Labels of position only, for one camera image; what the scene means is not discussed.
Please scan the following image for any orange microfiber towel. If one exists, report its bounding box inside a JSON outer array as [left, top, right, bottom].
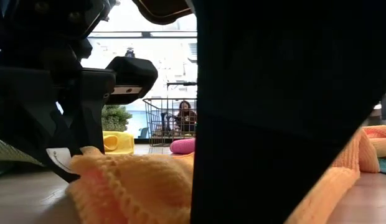
[[65, 124, 386, 224]]

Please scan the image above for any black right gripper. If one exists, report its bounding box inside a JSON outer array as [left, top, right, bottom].
[[195, 0, 386, 118]]

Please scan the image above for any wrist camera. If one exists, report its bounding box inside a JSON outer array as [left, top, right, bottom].
[[105, 55, 159, 106], [132, 0, 194, 26]]

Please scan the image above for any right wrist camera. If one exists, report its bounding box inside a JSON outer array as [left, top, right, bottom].
[[132, 0, 194, 26]]

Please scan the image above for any pink microfiber towel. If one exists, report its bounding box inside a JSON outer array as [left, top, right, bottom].
[[169, 138, 197, 155]]

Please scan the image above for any black wire basket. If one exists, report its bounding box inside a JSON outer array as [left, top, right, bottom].
[[142, 97, 197, 147]]

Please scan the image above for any yellow microfiber towel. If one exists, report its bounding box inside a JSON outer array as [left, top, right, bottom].
[[102, 130, 135, 156]]

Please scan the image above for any green artificial plant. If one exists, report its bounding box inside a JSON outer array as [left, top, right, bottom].
[[101, 105, 133, 133]]

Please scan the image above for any person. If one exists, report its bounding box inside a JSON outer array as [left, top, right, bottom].
[[173, 100, 197, 133]]

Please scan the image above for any light green microfiber towel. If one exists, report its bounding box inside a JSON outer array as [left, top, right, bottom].
[[0, 138, 46, 179]]

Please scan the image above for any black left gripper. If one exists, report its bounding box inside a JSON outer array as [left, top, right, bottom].
[[0, 67, 116, 184]]

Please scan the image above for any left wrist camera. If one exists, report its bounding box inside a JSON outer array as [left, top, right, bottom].
[[105, 55, 159, 106]]

